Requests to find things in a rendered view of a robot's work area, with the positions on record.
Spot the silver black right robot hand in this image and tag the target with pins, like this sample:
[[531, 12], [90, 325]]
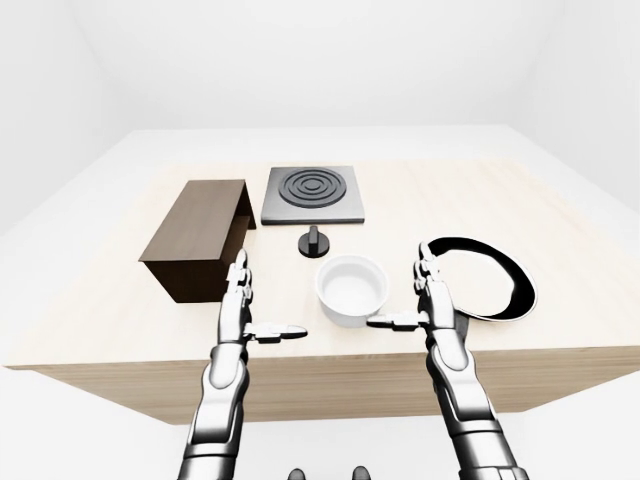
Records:
[[440, 310]]

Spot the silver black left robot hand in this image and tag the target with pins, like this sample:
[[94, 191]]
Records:
[[234, 310]]

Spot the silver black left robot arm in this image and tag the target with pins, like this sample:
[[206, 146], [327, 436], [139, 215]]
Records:
[[215, 410]]

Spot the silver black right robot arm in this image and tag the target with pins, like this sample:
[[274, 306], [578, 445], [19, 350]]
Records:
[[470, 415]]

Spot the dark brown wooden cabinet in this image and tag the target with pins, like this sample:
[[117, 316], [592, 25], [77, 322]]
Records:
[[192, 235]]

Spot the white bowl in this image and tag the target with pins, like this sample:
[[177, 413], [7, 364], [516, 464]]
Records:
[[353, 290]]

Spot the black and white plate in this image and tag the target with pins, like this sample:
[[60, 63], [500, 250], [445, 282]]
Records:
[[520, 290]]

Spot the round black stove knob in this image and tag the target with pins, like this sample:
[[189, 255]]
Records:
[[315, 242]]

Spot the flat dark stove plate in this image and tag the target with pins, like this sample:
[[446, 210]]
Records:
[[312, 195]]

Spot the small dark rounded shape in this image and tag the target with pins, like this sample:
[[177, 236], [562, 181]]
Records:
[[360, 473], [297, 473]]

